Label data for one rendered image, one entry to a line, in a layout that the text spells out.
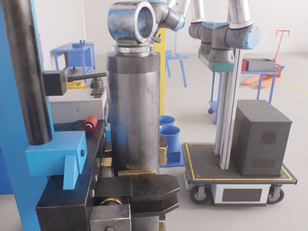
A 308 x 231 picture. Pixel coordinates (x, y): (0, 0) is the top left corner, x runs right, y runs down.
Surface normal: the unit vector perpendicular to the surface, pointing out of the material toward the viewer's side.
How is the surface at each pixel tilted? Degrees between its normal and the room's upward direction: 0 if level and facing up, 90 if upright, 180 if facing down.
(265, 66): 90
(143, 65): 90
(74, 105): 90
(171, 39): 90
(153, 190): 0
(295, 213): 0
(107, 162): 0
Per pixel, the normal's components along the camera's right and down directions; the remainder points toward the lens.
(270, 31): 0.10, 0.37
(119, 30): -0.48, 0.61
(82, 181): 0.00, -0.93
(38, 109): 0.63, 0.29
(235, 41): -0.78, 0.54
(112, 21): -0.51, 0.27
